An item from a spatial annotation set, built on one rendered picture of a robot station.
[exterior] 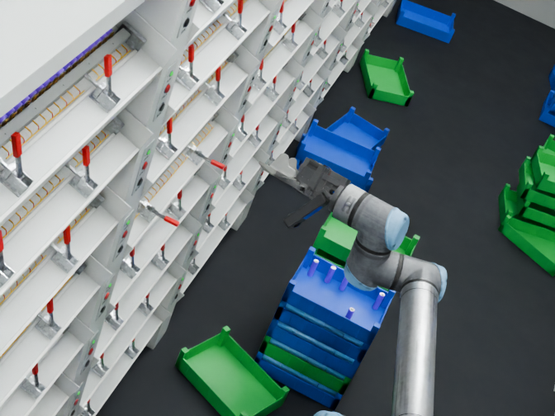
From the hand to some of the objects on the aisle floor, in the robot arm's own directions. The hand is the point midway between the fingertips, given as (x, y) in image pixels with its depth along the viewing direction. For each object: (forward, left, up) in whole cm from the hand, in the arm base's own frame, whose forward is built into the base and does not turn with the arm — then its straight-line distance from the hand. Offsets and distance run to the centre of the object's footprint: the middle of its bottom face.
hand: (266, 168), depth 250 cm
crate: (0, -24, -97) cm, 100 cm away
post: (+23, +48, -97) cm, 111 cm away
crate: (-15, -48, -98) cm, 110 cm away
